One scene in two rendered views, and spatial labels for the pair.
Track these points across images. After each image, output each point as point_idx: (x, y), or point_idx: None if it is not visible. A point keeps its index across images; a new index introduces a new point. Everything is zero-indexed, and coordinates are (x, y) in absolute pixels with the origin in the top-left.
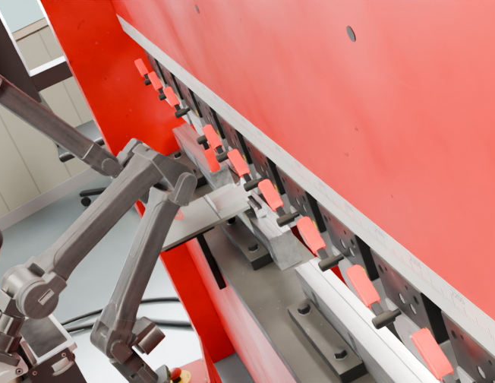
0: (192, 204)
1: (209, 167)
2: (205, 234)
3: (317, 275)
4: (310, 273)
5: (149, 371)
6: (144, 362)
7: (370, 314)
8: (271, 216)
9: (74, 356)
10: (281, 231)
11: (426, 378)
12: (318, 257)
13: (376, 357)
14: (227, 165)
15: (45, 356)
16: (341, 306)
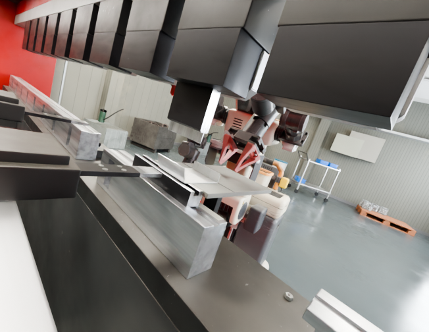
0: (238, 188)
1: (347, 310)
2: (237, 251)
3: (83, 127)
4: (88, 128)
5: (182, 161)
6: (185, 157)
7: (58, 111)
8: (127, 163)
9: (211, 145)
10: (113, 150)
11: (46, 101)
12: (80, 130)
13: (64, 108)
14: (304, 311)
15: (219, 140)
16: (73, 117)
